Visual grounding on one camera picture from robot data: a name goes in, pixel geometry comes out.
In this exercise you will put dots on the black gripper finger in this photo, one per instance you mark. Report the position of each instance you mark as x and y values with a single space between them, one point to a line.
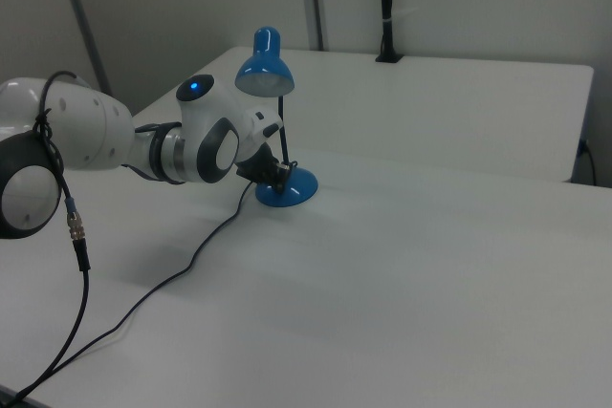
283 175

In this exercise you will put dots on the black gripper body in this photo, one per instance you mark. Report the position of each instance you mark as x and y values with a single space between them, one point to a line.
260 166

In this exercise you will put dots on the blue desk lamp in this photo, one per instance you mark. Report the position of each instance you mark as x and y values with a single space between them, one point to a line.
296 183

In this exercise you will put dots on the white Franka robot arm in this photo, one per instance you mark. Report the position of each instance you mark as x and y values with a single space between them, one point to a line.
95 131

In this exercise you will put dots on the black clamped mounting pole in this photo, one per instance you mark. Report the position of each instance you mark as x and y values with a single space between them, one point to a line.
387 6

